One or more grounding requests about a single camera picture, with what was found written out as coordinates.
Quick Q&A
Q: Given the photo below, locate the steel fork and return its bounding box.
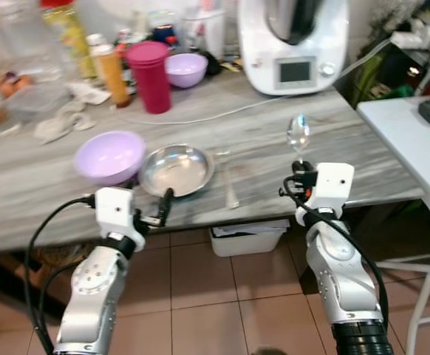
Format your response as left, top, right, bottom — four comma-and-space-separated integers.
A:
225, 151, 240, 210

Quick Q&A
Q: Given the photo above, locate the stainless steel bowl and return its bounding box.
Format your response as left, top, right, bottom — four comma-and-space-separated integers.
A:
139, 144, 216, 199

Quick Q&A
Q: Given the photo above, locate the large lilac plastic bowl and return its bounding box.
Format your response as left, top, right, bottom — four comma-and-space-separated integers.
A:
74, 131, 146, 187

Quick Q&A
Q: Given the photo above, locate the white plastic storage box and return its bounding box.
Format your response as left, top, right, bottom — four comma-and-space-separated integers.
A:
209, 219, 292, 258

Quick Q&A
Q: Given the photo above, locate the crumpled grey cloth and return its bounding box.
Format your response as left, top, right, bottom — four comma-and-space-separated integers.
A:
33, 99, 95, 144

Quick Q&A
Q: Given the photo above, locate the white paper slip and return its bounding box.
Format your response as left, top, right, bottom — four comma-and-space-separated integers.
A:
66, 81, 113, 107

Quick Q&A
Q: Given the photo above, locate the magenta plastic tumbler with lid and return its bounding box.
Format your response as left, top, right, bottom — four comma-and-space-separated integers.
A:
124, 41, 173, 115

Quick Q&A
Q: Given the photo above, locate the orange sauce squeeze bottle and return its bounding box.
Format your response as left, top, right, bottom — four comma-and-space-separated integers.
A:
97, 43, 132, 109

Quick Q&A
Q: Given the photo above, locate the white folding table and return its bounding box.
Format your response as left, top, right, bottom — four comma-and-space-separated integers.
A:
356, 96, 430, 355

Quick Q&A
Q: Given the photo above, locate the white kitchen cooking machine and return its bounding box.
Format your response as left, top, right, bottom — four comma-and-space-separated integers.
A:
239, 0, 350, 96

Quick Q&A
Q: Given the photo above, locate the small lilac plastic bowl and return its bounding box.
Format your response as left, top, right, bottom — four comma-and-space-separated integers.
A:
165, 53, 209, 89

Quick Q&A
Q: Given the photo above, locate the clear plastic food container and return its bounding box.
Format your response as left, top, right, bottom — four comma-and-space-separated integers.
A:
4, 83, 72, 124

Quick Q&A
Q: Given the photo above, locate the small white bottle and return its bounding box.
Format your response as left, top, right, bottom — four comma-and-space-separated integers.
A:
86, 33, 106, 54

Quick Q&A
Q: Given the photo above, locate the dark jar with lid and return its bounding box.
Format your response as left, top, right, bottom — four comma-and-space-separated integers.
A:
149, 10, 181, 47

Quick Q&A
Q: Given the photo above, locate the brown eggs pile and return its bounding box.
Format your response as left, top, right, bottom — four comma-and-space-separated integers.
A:
0, 70, 35, 98

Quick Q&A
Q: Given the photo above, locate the yellow cooking oil bottle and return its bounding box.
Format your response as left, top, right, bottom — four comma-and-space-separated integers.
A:
40, 0, 98, 79

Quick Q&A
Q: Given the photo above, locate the clear utensil jug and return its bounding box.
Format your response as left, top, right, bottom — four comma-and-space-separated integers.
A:
182, 6, 228, 61

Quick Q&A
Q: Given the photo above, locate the large clear water jug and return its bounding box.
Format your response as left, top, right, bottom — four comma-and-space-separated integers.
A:
0, 0, 62, 84

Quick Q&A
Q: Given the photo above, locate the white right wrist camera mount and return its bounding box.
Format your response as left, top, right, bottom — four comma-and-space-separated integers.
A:
296, 163, 355, 227

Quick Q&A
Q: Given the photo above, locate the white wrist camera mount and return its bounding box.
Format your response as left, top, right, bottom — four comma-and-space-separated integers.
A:
296, 163, 355, 227
95, 187, 146, 253

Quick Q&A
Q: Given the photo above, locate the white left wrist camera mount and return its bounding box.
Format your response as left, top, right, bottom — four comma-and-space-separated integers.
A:
95, 187, 146, 253

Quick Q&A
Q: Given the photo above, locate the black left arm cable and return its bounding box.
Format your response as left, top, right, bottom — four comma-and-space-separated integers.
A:
24, 194, 98, 354

